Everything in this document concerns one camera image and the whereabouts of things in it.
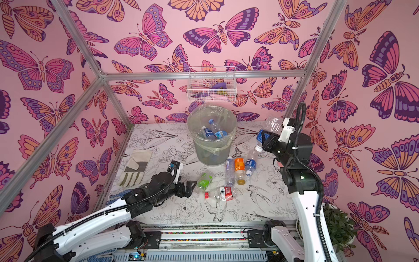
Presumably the blue label bottle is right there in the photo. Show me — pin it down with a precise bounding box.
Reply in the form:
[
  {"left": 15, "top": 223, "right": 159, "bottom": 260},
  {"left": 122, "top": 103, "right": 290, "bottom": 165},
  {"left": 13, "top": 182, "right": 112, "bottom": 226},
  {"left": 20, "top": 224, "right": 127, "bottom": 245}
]
[
  {"left": 255, "top": 115, "right": 283, "bottom": 152},
  {"left": 201, "top": 126, "right": 217, "bottom": 140},
  {"left": 245, "top": 150, "right": 258, "bottom": 177}
]

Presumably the lime green label bottle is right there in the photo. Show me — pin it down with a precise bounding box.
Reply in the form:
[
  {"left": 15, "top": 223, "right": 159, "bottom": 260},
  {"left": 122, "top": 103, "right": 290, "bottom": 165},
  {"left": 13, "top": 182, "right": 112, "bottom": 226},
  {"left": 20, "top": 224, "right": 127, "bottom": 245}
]
[{"left": 196, "top": 172, "right": 213, "bottom": 193}]

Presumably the orange label bottle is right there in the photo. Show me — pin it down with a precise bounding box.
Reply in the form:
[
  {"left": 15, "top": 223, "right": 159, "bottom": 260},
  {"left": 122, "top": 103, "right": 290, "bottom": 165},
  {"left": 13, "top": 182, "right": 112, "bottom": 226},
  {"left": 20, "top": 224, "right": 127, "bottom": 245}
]
[{"left": 234, "top": 158, "right": 246, "bottom": 185}]

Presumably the red white label bottle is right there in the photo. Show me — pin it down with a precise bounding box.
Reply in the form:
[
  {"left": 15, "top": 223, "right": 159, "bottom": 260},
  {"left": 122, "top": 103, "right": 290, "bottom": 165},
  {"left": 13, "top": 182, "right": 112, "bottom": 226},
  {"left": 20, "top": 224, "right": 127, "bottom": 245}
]
[{"left": 204, "top": 186, "right": 235, "bottom": 202}]

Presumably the purple label clear bottle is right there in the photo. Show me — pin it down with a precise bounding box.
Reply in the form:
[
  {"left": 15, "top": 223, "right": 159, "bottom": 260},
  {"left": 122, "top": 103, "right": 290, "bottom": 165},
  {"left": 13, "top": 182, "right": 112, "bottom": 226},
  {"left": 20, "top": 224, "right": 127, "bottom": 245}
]
[{"left": 225, "top": 156, "right": 235, "bottom": 187}]

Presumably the colourful label bottle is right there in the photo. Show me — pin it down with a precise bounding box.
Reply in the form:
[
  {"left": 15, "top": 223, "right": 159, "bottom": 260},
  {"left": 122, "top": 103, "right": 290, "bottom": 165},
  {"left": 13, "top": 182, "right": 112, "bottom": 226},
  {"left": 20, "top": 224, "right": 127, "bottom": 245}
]
[{"left": 215, "top": 131, "right": 228, "bottom": 139}]

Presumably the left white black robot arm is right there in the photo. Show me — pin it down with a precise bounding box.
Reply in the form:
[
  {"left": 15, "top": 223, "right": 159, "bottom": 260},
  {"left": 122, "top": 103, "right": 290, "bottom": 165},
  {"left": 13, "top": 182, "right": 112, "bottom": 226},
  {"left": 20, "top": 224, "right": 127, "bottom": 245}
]
[{"left": 25, "top": 161, "right": 197, "bottom": 262}]

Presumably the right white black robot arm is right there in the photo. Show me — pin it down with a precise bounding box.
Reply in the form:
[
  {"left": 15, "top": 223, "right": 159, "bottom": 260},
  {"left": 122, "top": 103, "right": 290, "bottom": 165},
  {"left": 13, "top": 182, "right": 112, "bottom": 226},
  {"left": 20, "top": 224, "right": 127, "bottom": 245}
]
[{"left": 256, "top": 117, "right": 338, "bottom": 262}]

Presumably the grey mesh waste bin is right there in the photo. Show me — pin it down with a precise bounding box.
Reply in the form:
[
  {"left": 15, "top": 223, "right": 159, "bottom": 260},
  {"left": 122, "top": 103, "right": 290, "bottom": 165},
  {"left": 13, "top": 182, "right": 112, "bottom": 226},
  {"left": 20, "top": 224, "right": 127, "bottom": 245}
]
[{"left": 187, "top": 104, "right": 237, "bottom": 166}]

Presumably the beige grey work glove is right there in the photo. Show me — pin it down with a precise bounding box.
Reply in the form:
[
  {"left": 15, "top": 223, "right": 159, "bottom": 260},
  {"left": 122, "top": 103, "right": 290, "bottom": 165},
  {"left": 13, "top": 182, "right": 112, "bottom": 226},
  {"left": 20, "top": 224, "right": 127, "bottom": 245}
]
[{"left": 119, "top": 150, "right": 152, "bottom": 188}]

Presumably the potted green plant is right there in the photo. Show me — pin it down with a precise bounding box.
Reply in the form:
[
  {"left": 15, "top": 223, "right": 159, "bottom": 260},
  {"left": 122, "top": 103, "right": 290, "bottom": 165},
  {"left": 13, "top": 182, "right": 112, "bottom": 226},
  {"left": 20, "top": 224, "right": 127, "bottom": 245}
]
[{"left": 296, "top": 202, "right": 358, "bottom": 253}]

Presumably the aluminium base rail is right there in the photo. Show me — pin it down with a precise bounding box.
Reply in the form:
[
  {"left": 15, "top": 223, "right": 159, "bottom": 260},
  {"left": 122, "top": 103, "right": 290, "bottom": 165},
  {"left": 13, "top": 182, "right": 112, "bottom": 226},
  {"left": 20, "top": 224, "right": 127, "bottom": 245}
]
[{"left": 110, "top": 223, "right": 286, "bottom": 262}]

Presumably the white wire wall basket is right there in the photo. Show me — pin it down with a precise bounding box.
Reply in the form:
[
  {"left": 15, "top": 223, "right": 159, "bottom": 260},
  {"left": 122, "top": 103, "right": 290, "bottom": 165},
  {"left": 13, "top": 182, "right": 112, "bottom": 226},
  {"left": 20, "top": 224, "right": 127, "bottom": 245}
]
[{"left": 185, "top": 65, "right": 237, "bottom": 103}]

